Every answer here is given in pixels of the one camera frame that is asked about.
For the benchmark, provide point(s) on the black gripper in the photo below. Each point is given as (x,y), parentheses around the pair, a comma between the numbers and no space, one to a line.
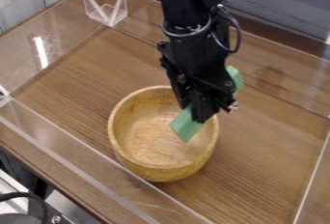
(193,59)

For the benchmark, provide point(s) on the green rectangular block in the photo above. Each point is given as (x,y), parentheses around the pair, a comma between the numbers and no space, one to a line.
(183,125)

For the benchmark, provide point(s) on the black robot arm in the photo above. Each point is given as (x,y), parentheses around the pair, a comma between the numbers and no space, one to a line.
(187,13)

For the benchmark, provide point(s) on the light wooden bowl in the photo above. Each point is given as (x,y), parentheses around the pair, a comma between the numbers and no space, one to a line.
(144,143)

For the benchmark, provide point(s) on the clear acrylic corner bracket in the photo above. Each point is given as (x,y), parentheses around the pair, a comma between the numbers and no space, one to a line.
(107,14)

